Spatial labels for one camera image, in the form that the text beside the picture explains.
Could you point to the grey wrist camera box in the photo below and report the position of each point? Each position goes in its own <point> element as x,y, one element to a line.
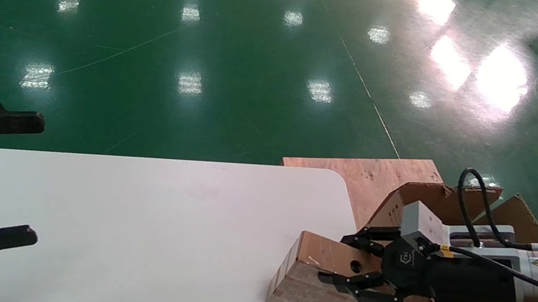
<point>423,223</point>

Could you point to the small brown box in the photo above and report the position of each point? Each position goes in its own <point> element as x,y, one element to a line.
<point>311,289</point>

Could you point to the wooden board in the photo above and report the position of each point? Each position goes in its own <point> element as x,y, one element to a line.
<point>368,181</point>

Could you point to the grey metal camera bracket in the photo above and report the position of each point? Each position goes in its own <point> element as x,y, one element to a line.
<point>499,230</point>

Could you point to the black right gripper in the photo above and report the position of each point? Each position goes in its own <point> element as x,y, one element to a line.
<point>408,267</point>

